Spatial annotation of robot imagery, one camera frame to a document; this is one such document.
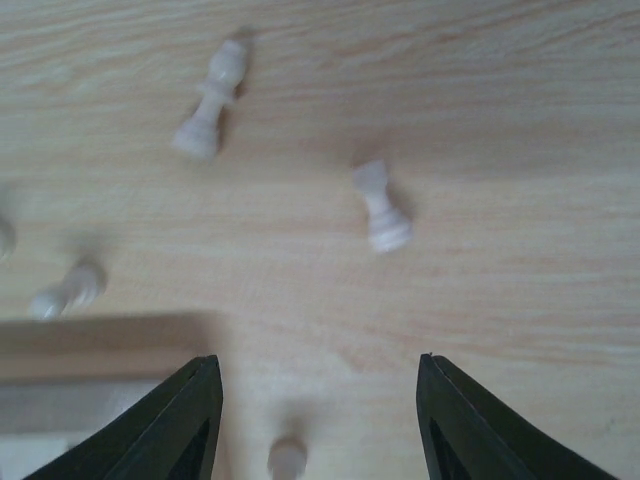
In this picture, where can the white king chess piece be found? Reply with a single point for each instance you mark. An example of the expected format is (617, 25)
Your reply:
(199, 135)

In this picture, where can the white pawn right of board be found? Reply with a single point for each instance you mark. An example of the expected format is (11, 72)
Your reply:
(287, 459)

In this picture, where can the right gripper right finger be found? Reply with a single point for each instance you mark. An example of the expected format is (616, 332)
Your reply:
(469, 433)

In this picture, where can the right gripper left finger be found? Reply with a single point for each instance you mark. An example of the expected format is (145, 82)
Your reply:
(171, 433)

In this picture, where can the white pawn beside board top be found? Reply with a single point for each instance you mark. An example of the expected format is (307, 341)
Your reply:
(80, 287)

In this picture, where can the white rook chess piece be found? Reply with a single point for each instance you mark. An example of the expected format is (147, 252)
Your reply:
(388, 228)

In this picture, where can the wooden chess board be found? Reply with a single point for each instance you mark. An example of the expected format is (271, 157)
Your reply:
(71, 378)

